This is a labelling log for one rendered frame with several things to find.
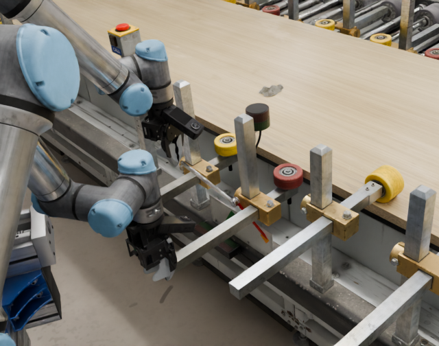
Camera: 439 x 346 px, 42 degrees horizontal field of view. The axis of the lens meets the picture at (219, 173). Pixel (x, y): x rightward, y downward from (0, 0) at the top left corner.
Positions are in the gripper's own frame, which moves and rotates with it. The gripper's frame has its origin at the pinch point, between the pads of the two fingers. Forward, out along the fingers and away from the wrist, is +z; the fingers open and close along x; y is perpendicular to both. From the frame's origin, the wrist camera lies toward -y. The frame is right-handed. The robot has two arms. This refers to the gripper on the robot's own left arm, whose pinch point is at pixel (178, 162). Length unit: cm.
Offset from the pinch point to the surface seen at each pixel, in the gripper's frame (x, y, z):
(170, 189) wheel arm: 4.9, 0.4, 6.3
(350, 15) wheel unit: -120, -9, 0
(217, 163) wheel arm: -11.6, -5.5, 6.3
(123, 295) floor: -15, 54, 92
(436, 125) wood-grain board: -46, -60, 2
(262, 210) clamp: 4.5, -28.3, 5.4
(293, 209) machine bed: -20.4, -25.8, 24.3
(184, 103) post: -7.1, -0.2, -15.2
